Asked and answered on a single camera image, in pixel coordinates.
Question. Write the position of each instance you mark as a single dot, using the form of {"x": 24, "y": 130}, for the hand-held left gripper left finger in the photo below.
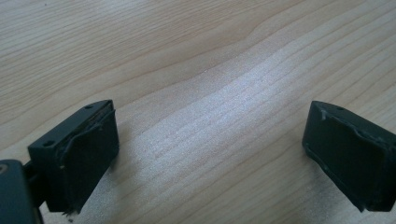
{"x": 77, "y": 155}

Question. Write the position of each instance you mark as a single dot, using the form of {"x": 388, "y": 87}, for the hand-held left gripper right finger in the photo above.
{"x": 351, "y": 152}

